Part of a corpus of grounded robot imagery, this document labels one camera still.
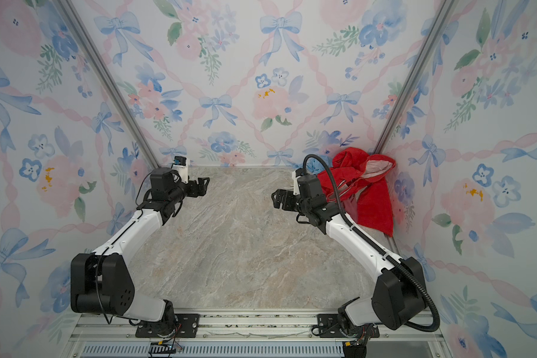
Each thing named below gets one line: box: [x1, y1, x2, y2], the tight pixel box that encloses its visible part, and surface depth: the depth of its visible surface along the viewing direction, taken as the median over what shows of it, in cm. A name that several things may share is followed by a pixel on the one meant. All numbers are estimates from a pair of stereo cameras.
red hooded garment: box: [317, 146, 397, 238], surface depth 107 cm
